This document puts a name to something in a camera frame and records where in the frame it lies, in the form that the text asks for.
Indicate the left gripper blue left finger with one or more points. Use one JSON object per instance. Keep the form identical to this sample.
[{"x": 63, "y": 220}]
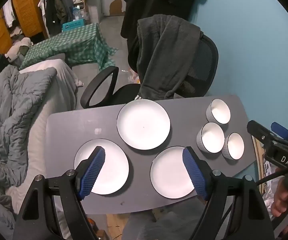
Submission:
[{"x": 88, "y": 171}]

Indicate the white plate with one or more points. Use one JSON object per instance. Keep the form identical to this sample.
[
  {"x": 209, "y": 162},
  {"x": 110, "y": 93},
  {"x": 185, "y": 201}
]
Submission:
[
  {"x": 168, "y": 174},
  {"x": 143, "y": 124},
  {"x": 115, "y": 170}
]

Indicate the green checkered blanket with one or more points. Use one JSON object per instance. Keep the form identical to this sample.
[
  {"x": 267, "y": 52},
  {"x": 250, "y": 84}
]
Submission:
[{"x": 82, "y": 45}]

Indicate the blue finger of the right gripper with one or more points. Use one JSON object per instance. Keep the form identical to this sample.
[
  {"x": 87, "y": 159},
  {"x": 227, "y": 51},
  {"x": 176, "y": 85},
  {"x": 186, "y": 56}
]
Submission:
[
  {"x": 258, "y": 131},
  {"x": 279, "y": 130}
]

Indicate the grey quilted duvet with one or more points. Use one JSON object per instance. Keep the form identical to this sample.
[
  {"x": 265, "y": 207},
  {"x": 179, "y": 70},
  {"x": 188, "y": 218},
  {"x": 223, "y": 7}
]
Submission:
[{"x": 21, "y": 95}]

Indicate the teal storage box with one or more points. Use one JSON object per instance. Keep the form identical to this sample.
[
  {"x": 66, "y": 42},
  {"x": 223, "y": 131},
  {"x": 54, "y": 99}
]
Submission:
[{"x": 73, "y": 25}]

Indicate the clothes rack with garments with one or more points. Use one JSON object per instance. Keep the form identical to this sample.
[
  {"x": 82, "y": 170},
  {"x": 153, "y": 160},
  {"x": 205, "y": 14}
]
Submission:
[{"x": 57, "y": 12}]

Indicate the orange wooden wardrobe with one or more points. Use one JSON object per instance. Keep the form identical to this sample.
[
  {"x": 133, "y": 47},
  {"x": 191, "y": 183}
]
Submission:
[{"x": 30, "y": 21}]

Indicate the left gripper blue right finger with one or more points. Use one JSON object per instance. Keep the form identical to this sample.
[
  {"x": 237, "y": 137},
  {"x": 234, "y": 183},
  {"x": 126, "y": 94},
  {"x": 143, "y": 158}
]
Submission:
[{"x": 199, "y": 172}]

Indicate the person's right hand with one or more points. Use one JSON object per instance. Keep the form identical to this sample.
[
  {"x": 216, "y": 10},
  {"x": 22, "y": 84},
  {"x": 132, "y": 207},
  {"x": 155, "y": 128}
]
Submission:
[{"x": 280, "y": 203}]

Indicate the orange plastic bag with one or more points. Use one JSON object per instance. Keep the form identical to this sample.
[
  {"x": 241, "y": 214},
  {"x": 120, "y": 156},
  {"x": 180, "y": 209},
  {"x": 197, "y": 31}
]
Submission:
[{"x": 133, "y": 77}]

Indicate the black mesh office chair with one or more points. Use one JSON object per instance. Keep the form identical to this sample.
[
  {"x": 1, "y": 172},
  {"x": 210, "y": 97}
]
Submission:
[{"x": 198, "y": 81}]

